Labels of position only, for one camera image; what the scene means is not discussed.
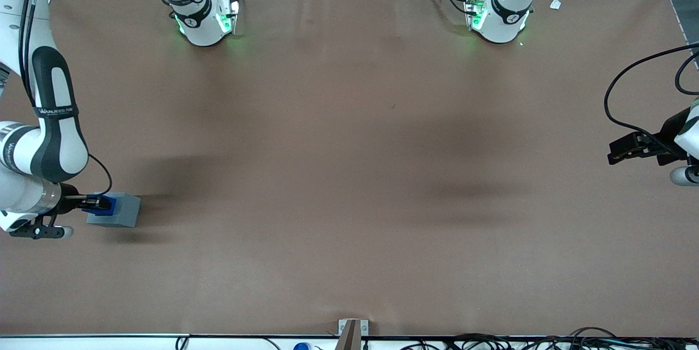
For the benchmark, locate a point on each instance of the small blue round object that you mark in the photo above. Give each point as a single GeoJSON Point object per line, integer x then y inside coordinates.
{"type": "Point", "coordinates": [301, 346]}

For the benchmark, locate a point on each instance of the brown table cover sheet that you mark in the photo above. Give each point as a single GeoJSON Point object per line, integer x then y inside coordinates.
{"type": "Point", "coordinates": [349, 175]}

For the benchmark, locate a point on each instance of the blue plastic block part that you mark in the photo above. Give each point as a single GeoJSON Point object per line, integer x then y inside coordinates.
{"type": "Point", "coordinates": [108, 201]}

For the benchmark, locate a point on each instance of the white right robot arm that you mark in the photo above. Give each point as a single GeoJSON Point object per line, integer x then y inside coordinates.
{"type": "Point", "coordinates": [54, 137]}

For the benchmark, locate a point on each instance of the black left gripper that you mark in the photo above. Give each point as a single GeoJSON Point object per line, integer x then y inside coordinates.
{"type": "Point", "coordinates": [669, 132]}

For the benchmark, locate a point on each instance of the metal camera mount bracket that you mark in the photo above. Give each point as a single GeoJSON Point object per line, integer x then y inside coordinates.
{"type": "Point", "coordinates": [352, 331]}

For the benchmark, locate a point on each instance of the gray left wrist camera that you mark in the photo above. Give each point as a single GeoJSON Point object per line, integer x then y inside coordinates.
{"type": "Point", "coordinates": [685, 176]}

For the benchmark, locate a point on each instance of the gray square base with hole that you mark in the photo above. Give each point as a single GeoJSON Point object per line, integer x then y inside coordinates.
{"type": "Point", "coordinates": [126, 212]}

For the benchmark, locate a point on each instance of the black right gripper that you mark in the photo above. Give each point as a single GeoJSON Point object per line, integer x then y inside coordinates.
{"type": "Point", "coordinates": [69, 200]}

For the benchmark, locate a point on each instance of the small white paper tag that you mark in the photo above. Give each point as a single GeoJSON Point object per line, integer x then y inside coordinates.
{"type": "Point", "coordinates": [555, 4]}

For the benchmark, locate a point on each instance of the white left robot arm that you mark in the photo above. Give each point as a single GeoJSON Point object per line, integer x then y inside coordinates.
{"type": "Point", "coordinates": [505, 17]}

